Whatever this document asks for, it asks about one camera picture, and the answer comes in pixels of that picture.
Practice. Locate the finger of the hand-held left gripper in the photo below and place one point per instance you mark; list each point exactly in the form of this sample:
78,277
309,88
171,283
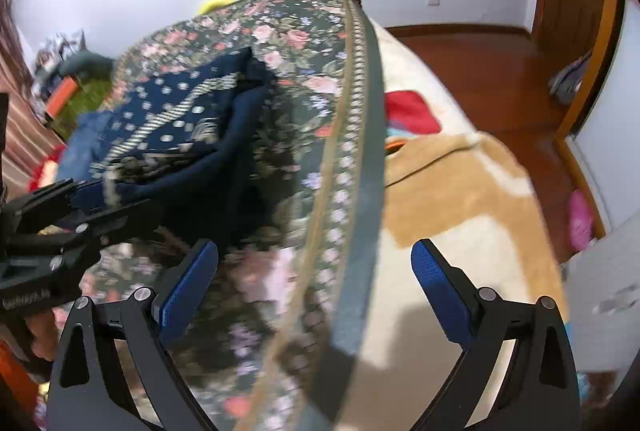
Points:
95,195
120,226

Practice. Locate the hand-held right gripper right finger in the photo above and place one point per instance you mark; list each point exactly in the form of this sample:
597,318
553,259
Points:
445,296

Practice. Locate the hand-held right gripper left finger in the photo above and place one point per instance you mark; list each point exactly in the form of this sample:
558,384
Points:
187,296

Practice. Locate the navy printed dress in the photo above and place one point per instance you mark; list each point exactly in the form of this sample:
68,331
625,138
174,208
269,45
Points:
200,101

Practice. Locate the person's left hand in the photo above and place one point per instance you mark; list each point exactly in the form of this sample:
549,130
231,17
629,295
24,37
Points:
45,333

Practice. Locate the blue jeans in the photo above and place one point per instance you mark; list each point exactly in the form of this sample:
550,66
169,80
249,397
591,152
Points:
82,146

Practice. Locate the red cloth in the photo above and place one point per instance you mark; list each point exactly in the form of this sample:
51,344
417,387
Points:
45,166

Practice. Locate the orange box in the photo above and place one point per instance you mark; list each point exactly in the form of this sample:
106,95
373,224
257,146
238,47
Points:
62,96

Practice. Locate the cream tan plush blanket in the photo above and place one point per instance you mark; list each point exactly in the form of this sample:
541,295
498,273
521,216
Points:
450,191

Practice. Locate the brown striped cloth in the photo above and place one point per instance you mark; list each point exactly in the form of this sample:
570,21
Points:
22,111

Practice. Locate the dark grey cushion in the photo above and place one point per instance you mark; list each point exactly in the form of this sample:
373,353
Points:
85,65

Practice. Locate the pile of mixed clutter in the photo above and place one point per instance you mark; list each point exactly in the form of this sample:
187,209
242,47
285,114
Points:
57,53

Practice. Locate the pink bag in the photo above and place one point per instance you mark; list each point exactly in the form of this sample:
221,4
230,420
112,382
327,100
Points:
581,221

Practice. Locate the white cabinet door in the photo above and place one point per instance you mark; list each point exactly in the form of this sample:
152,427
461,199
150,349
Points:
605,291

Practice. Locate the yellow plush toy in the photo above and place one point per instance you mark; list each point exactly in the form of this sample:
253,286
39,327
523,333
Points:
216,5

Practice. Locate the dark floral blanket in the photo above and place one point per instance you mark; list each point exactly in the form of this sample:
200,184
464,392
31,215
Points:
310,76

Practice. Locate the grey shoes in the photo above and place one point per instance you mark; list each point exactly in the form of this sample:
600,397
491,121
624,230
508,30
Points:
570,78

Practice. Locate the wooden door frame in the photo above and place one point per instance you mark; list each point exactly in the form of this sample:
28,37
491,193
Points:
595,61

